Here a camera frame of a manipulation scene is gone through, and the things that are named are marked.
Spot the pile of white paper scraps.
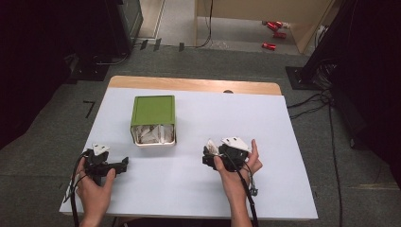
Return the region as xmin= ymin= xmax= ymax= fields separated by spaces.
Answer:
xmin=131 ymin=124 xmax=175 ymax=145

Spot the black cabinet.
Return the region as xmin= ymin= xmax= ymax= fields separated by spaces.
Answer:
xmin=105 ymin=0 xmax=145 ymax=57

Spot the green box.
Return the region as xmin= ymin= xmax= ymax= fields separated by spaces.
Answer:
xmin=130 ymin=95 xmax=177 ymax=148

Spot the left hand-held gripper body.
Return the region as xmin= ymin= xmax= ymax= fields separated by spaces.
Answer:
xmin=82 ymin=143 xmax=120 ymax=187

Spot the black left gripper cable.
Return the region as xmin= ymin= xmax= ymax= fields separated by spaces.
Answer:
xmin=69 ymin=150 xmax=93 ymax=227

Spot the black stand base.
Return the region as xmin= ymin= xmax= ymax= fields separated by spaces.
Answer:
xmin=285 ymin=65 xmax=317 ymax=92

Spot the person's right hand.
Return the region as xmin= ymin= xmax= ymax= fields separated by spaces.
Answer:
xmin=213 ymin=138 xmax=264 ymax=196

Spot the white table sheet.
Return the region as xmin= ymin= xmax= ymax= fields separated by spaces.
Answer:
xmin=59 ymin=86 xmax=319 ymax=221

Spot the wooden partition board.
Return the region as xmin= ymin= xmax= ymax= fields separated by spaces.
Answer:
xmin=194 ymin=0 xmax=336 ymax=55

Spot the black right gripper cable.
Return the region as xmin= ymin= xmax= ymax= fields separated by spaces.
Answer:
xmin=224 ymin=152 xmax=260 ymax=227

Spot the long black floor cable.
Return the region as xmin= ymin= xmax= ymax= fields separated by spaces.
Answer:
xmin=327 ymin=103 xmax=344 ymax=227

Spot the dark curtain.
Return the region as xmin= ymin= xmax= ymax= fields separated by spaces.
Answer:
xmin=301 ymin=0 xmax=401 ymax=187
xmin=0 ymin=0 xmax=110 ymax=150

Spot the wooden table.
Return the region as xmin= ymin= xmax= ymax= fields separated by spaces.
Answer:
xmin=107 ymin=75 xmax=283 ymax=96

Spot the black floor cable bundle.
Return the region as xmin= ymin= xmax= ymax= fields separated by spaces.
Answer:
xmin=286 ymin=58 xmax=336 ymax=121

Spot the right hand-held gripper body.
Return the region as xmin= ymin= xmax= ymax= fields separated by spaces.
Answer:
xmin=217 ymin=135 xmax=253 ymax=173

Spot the person's left hand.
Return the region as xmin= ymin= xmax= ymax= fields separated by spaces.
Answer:
xmin=76 ymin=157 xmax=117 ymax=219

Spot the black floor plate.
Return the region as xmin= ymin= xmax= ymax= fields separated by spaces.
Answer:
xmin=66 ymin=61 xmax=111 ymax=83

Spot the black angled tape mark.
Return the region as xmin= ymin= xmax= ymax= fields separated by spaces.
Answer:
xmin=82 ymin=100 xmax=96 ymax=119

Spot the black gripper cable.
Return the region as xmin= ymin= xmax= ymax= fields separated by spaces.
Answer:
xmin=69 ymin=150 xmax=93 ymax=227
xmin=224 ymin=152 xmax=260 ymax=227

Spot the white paper piece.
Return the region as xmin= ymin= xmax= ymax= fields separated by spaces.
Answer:
xmin=205 ymin=138 xmax=220 ymax=156

